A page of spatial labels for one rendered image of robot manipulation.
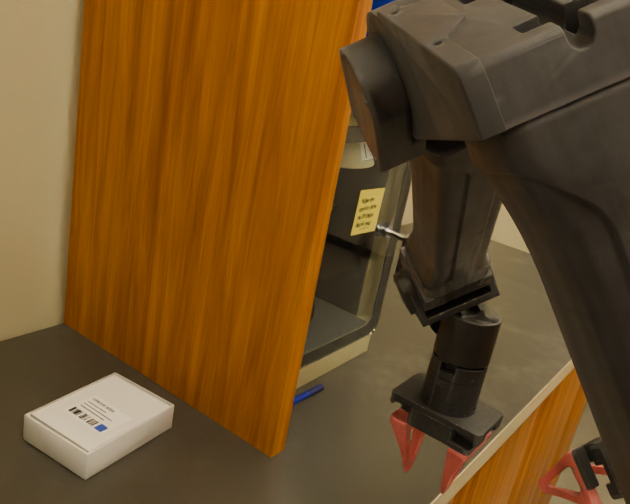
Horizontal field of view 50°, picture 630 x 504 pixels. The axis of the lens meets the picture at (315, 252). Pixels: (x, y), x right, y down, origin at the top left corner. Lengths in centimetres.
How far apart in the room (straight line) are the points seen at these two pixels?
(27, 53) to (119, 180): 23
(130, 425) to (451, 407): 46
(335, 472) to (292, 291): 28
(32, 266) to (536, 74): 111
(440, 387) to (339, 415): 45
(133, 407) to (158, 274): 20
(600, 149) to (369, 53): 11
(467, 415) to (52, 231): 80
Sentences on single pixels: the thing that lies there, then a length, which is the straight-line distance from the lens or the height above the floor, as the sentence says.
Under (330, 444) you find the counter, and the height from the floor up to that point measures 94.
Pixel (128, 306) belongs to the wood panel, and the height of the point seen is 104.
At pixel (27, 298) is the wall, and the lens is 128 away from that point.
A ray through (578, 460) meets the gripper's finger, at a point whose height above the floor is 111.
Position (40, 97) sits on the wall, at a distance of 117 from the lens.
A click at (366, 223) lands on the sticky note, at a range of 112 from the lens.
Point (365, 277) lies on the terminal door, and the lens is 119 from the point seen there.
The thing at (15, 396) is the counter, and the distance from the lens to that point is 110.
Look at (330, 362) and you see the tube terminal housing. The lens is 123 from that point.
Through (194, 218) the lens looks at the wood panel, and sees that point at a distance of 99.
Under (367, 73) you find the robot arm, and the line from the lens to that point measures 28.
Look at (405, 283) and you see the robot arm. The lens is 64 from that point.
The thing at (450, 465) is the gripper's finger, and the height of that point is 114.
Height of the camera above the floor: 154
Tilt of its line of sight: 19 degrees down
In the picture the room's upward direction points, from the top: 11 degrees clockwise
